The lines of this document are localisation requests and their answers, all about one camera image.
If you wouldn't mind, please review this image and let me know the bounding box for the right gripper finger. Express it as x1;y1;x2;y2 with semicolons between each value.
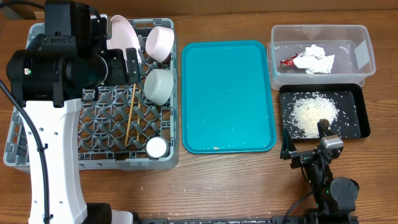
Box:
280;128;297;159
317;122;334;139

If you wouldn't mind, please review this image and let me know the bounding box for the brown food scrap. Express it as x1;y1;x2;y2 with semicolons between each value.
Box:
319;119;330;129

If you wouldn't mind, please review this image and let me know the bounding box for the wooden chopstick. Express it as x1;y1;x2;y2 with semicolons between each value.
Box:
136;85;141;142
124;83;136;147

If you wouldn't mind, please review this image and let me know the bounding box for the rice pile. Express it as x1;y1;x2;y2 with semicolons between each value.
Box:
282;91;358;139

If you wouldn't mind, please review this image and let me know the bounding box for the large white plate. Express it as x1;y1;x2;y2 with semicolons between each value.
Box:
106;15;142;63

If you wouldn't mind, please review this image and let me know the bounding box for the grey bowl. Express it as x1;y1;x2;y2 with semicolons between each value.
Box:
144;69;174;106

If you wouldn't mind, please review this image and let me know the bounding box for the white napkin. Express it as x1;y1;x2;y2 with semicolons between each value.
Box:
294;44;335;74

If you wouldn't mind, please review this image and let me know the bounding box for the white cup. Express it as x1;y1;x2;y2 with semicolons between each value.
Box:
146;137;170;159

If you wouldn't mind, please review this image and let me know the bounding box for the red wrapper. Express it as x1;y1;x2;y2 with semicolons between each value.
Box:
280;54;299;66

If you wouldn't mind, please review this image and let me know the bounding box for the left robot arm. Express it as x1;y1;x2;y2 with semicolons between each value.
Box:
3;1;140;224

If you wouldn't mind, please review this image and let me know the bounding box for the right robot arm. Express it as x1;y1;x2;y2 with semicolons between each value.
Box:
280;119;359;223

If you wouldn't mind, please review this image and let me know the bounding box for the black tray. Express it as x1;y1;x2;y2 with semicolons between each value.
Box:
279;83;371;141

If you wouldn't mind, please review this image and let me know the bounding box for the grey plastic dish rack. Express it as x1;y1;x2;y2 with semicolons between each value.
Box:
2;17;180;174

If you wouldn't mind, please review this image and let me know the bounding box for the teal serving tray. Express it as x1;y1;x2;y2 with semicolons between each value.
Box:
181;40;277;154

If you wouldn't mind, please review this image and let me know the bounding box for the clear plastic bin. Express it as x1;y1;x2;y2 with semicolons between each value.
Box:
267;25;376;90

